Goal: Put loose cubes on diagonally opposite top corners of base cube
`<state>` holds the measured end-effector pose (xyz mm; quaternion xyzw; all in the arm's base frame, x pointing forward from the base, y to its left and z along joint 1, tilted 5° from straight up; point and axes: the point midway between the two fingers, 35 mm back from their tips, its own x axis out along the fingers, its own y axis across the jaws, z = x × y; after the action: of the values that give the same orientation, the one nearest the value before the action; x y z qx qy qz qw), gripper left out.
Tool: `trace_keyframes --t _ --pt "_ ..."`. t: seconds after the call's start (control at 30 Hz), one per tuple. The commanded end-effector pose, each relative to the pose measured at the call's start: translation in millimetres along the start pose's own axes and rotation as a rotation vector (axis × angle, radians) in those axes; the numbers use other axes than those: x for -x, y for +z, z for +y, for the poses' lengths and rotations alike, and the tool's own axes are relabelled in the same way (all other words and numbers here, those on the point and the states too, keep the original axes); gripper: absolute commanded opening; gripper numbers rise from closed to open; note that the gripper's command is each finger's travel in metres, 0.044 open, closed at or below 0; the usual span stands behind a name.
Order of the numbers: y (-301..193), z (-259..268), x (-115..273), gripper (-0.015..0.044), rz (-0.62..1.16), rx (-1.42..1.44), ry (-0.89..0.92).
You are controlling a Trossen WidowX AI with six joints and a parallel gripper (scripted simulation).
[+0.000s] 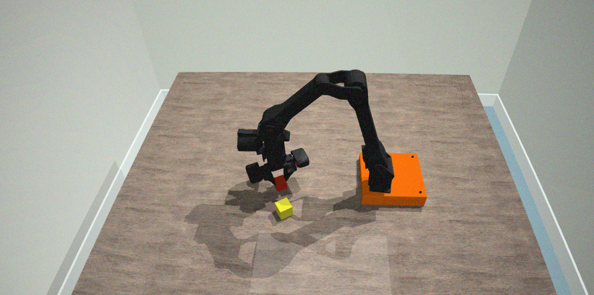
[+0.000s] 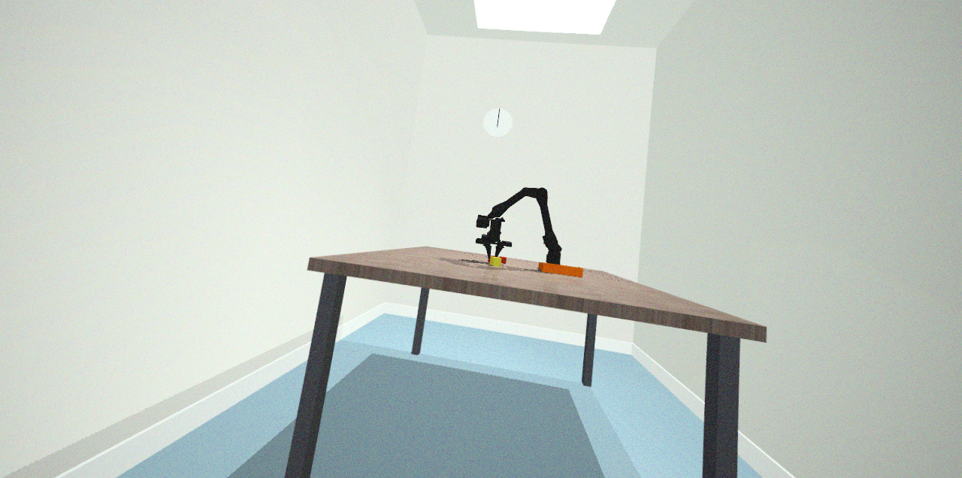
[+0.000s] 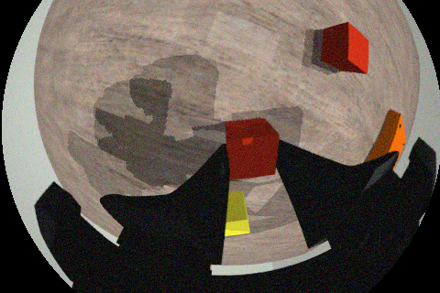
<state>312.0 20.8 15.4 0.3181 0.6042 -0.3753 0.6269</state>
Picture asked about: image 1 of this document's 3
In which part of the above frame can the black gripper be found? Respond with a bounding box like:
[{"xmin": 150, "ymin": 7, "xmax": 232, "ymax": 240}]
[{"xmin": 245, "ymin": 148, "xmax": 310, "ymax": 185}]

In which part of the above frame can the yellow cube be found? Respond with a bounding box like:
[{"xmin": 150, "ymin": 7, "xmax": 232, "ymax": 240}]
[{"xmin": 275, "ymin": 197, "xmax": 293, "ymax": 219}]

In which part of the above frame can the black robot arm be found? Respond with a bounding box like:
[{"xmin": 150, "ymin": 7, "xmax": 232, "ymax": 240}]
[{"xmin": 237, "ymin": 70, "xmax": 395, "ymax": 193}]

